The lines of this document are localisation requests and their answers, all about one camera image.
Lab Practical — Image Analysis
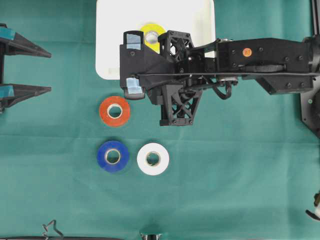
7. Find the metal clamp bottom centre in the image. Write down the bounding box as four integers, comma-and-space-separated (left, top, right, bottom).
140, 232, 163, 240

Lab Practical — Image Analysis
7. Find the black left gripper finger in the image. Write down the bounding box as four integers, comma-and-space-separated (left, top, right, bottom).
0, 83, 52, 113
0, 23, 52, 58

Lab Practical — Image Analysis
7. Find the white plastic tray case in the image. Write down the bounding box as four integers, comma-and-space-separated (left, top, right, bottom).
95, 0, 216, 80

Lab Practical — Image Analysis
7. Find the green table cloth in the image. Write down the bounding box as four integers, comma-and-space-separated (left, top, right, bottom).
0, 0, 320, 240

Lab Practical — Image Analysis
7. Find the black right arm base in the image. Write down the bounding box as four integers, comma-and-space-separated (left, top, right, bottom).
300, 90, 320, 138

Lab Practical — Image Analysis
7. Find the metal wire clip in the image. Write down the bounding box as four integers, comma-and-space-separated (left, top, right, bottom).
41, 220, 63, 238

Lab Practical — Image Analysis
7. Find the white black object right edge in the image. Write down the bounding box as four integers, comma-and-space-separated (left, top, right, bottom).
305, 192, 320, 221

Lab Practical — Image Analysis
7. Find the blue tape roll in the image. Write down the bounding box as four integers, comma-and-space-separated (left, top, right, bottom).
96, 140, 130, 173

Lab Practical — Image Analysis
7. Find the yellow tape roll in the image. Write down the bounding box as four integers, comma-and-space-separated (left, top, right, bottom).
140, 23, 166, 54

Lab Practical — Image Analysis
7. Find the red tape roll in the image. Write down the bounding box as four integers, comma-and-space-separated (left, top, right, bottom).
98, 96, 131, 128

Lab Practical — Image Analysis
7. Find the white tape roll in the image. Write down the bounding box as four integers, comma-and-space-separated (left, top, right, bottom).
136, 142, 170, 176

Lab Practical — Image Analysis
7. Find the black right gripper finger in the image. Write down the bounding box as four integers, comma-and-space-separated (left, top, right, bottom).
158, 30, 194, 63
159, 84, 203, 127

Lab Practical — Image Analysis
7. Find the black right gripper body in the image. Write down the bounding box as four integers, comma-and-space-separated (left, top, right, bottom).
172, 44, 220, 95

